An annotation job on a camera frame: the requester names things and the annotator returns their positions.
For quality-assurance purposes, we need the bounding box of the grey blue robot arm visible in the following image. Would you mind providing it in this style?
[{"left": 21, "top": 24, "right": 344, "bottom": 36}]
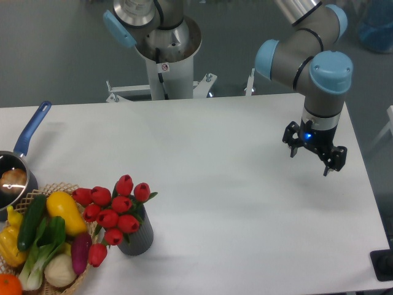
[{"left": 103, "top": 1, "right": 353, "bottom": 172}]

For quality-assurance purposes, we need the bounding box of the yellow bell pepper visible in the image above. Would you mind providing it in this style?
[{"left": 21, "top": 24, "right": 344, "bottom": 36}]
[{"left": 1, "top": 205, "right": 27, "bottom": 268}]

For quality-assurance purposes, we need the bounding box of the red tulip bouquet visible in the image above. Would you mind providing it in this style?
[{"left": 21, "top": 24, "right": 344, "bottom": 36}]
[{"left": 72, "top": 175, "right": 158, "bottom": 267}]

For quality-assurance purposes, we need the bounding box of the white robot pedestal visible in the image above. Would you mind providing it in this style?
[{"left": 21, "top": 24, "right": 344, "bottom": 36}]
[{"left": 105, "top": 15, "right": 255, "bottom": 103}]

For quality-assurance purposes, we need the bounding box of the orange fruit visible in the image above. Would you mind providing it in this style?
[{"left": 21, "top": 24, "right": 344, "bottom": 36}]
[{"left": 1, "top": 273, "right": 23, "bottom": 295}]

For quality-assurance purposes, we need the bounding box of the purple eggplant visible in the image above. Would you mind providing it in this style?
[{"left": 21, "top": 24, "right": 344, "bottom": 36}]
[{"left": 71, "top": 232, "right": 92, "bottom": 275}]

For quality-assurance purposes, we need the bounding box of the black device at table edge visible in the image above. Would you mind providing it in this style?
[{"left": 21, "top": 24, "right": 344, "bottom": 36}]
[{"left": 370, "top": 250, "right": 392, "bottom": 281}]

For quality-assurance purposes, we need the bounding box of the browned bread in pan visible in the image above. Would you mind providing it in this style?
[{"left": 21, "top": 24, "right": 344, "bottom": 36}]
[{"left": 1, "top": 168, "right": 27, "bottom": 195}]

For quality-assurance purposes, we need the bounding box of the yellow squash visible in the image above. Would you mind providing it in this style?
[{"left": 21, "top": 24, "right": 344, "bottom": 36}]
[{"left": 47, "top": 191, "right": 88, "bottom": 237}]

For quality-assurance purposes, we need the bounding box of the white frame at right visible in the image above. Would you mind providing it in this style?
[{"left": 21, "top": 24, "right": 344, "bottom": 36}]
[{"left": 367, "top": 105, "right": 392, "bottom": 154}]

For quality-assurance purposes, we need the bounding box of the woven wicker basket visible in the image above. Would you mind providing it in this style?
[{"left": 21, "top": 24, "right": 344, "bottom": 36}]
[{"left": 1, "top": 183, "right": 97, "bottom": 294}]

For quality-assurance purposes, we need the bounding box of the green bok choy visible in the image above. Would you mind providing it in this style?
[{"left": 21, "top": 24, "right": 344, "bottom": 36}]
[{"left": 18, "top": 216, "right": 66, "bottom": 291}]

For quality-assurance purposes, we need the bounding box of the green cucumber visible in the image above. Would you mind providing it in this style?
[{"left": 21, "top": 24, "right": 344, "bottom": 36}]
[{"left": 17, "top": 194, "right": 47, "bottom": 252}]

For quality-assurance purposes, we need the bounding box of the blue handled saucepan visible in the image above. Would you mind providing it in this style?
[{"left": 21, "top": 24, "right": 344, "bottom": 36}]
[{"left": 1, "top": 101, "right": 52, "bottom": 222}]

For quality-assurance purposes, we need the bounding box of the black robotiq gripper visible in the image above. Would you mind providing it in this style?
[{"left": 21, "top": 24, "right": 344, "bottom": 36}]
[{"left": 282, "top": 108, "right": 348, "bottom": 176}]

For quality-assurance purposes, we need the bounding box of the blue plastic container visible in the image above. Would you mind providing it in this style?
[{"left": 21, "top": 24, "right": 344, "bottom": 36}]
[{"left": 357, "top": 0, "right": 392, "bottom": 53}]

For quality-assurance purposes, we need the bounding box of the white onion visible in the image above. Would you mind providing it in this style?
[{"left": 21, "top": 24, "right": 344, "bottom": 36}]
[{"left": 44, "top": 254, "right": 77, "bottom": 288}]

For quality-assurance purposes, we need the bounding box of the dark grey ribbed vase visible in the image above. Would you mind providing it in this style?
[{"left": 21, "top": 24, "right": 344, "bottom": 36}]
[{"left": 118, "top": 205, "right": 154, "bottom": 256}]

